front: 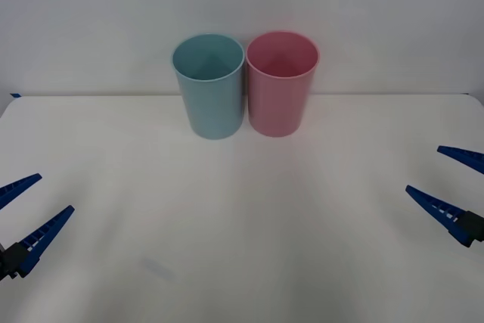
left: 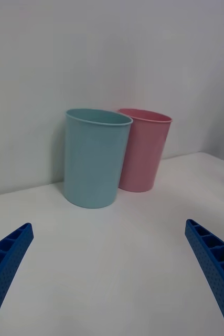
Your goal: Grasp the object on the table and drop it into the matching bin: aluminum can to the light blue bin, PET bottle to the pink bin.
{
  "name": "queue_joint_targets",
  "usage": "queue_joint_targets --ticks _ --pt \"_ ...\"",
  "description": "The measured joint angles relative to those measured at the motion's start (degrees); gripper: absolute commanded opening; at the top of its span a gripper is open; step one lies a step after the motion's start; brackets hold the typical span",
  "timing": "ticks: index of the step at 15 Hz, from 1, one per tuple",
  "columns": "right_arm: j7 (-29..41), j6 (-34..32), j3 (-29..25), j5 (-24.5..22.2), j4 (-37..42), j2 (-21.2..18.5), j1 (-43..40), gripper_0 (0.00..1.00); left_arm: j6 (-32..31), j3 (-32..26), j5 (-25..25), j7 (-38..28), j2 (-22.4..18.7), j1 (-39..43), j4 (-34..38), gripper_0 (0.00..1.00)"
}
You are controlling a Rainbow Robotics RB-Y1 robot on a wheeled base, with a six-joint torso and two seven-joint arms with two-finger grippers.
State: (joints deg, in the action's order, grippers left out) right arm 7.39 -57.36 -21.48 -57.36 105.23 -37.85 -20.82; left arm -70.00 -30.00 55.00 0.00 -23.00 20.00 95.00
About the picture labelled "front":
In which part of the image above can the pale blue plastic bin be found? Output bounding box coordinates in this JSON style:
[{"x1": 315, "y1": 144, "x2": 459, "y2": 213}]
[{"x1": 170, "y1": 33, "x2": 245, "y2": 141}]

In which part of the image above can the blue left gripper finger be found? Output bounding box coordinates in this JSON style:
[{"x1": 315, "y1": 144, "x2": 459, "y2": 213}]
[
  {"x1": 0, "y1": 172, "x2": 43, "y2": 210},
  {"x1": 0, "y1": 205, "x2": 76, "y2": 281}
]

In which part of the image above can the pink plastic bin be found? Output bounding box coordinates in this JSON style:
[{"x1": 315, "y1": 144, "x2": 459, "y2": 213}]
[{"x1": 245, "y1": 30, "x2": 321, "y2": 138}]

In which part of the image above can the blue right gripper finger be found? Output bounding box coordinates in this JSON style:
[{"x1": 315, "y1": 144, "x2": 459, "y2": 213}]
[
  {"x1": 436, "y1": 144, "x2": 484, "y2": 175},
  {"x1": 405, "y1": 185, "x2": 484, "y2": 249}
]

